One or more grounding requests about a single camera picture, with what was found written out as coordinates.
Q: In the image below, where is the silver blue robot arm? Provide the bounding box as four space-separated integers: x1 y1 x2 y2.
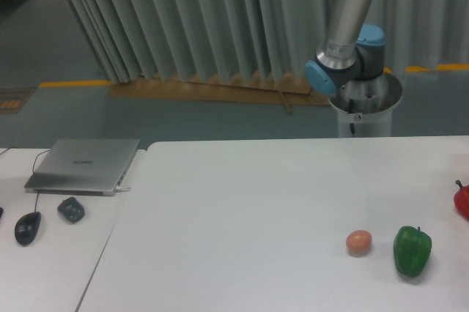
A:
305 0 372 95

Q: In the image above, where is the brown cardboard sheet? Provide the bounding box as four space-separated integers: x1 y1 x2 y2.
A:
108 70 330 114

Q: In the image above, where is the green bell pepper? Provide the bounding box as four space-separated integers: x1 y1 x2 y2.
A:
393 226 432 278

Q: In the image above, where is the black mouse cable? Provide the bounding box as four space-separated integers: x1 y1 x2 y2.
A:
0 146 51 214

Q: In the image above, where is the white usb plug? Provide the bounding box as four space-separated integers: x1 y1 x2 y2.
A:
115 187 131 193

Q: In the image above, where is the black small device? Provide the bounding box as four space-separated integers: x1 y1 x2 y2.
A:
57 197 86 223

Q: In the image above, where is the red bell pepper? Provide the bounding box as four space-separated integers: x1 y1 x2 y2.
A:
454 180 469 220

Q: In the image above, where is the grey pleated curtain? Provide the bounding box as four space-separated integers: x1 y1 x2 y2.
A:
67 0 468 83

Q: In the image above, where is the brown egg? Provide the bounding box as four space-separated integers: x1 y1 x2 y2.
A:
346 230 372 255

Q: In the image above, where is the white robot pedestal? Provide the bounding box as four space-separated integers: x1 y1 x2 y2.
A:
329 72 403 138

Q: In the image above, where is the silver laptop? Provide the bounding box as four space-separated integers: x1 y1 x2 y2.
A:
24 138 139 196

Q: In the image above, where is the black computer mouse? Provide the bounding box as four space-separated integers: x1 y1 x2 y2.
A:
14 211 42 246

